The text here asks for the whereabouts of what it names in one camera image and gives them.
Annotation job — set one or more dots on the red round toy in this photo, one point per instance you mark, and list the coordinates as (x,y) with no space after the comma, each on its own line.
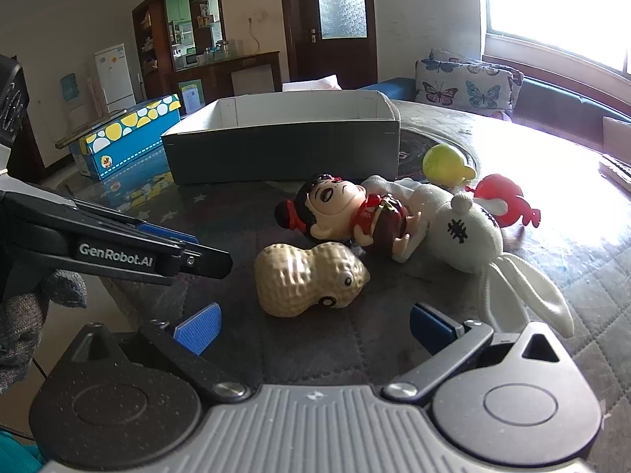
(505,201)

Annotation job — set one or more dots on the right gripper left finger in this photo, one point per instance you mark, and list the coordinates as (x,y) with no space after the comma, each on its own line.
(177,349)

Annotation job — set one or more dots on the grey cardboard box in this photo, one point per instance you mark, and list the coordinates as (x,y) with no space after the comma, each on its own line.
(286,136)

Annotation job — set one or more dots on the grey gloved hand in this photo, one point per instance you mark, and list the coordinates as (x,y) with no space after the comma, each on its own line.
(23,318)

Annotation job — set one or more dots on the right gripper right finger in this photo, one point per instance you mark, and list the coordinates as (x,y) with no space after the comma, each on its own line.
(454,348)

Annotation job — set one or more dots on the dark wooden cabinet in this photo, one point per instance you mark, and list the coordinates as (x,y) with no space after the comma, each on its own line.
(183,43)

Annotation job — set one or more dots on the tan peanut toy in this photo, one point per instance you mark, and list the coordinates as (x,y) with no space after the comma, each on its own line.
(290,280)

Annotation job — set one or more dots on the blue yellow spotted box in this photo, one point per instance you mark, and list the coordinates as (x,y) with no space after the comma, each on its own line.
(124,137)

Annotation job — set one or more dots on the blue sofa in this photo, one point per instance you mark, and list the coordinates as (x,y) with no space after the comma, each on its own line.
(541,106)

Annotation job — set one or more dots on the cartoon girl doll figure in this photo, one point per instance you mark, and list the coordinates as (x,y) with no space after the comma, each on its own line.
(328,208)

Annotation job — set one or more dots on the green round toy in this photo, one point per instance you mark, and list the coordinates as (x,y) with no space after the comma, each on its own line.
(445,166)

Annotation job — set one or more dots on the white refrigerator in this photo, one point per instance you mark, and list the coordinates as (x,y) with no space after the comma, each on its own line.
(114,78)

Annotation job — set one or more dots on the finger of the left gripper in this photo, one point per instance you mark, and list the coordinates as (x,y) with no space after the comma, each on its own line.
(94,239)

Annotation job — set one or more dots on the grey cushion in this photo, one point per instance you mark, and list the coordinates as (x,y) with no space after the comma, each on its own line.
(617,139)

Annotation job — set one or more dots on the white plush rabbit toy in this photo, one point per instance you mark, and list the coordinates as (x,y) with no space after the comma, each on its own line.
(465,236)

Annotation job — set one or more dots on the window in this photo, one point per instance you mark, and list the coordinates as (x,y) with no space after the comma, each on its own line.
(595,30)

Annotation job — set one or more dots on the dark wooden door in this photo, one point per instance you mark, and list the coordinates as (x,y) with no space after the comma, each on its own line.
(331,37)

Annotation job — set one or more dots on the butterfly print pillow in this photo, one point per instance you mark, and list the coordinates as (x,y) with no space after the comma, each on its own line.
(446,80)

